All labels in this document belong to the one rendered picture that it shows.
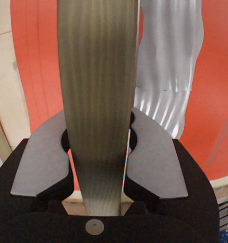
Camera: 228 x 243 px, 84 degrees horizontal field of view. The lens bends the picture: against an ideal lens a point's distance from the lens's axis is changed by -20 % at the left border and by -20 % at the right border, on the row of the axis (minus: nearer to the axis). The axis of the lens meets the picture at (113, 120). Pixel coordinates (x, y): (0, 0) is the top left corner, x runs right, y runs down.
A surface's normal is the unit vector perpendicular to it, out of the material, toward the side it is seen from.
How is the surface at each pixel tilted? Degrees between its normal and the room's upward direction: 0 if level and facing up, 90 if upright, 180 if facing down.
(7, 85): 0
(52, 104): 0
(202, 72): 0
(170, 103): 29
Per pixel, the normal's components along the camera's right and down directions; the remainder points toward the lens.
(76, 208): 0.03, -0.84
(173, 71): -0.49, 0.57
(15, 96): 0.04, 0.54
